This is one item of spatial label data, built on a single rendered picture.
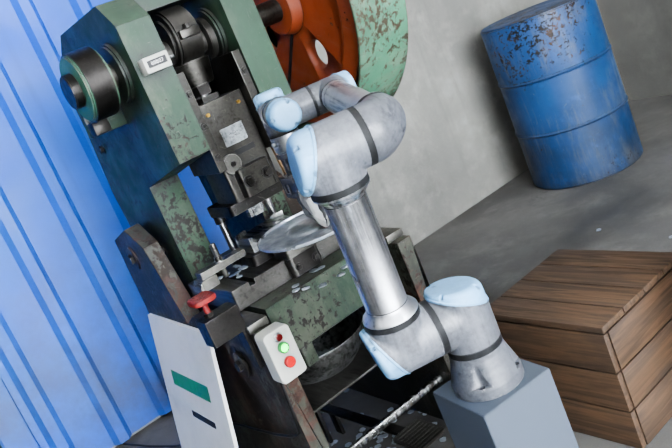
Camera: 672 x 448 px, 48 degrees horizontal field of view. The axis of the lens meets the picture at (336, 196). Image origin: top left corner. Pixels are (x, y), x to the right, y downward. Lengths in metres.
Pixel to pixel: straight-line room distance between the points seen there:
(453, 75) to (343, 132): 2.94
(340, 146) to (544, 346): 0.96
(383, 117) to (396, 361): 0.47
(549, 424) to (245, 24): 1.25
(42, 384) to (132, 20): 1.69
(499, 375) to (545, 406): 0.12
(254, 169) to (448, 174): 2.21
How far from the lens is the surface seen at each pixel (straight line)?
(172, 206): 2.28
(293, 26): 2.28
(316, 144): 1.33
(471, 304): 1.51
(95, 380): 3.23
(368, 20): 2.00
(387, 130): 1.36
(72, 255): 3.18
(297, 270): 2.06
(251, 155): 2.11
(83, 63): 1.98
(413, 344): 1.49
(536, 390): 1.61
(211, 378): 2.26
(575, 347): 2.01
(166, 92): 1.98
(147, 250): 2.35
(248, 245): 2.16
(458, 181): 4.20
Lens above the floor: 1.26
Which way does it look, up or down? 13 degrees down
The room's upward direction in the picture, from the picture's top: 23 degrees counter-clockwise
